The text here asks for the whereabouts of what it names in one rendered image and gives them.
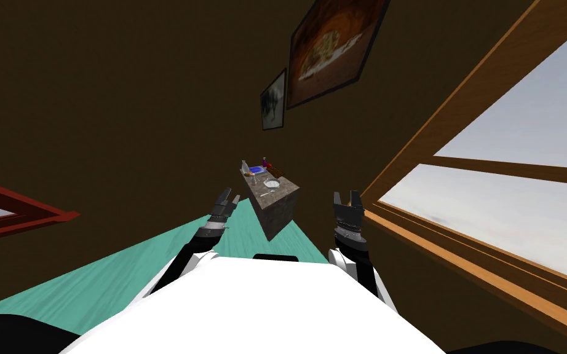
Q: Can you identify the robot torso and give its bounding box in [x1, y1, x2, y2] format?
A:
[59, 253, 448, 354]

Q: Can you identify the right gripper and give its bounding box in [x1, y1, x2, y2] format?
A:
[333, 191, 365, 232]

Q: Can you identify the grey stone table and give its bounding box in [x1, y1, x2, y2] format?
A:
[239, 157, 301, 242]

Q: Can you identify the small grey framed picture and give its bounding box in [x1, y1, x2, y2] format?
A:
[260, 68, 288, 132]

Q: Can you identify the large orange framed picture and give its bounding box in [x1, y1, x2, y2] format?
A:
[285, 0, 392, 111]

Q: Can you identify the red frame window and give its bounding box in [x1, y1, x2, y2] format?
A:
[0, 174, 82, 246]

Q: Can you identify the light wooden frame window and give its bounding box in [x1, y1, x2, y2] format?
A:
[359, 0, 567, 354]

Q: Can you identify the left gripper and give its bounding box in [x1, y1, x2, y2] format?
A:
[208, 187, 242, 229]

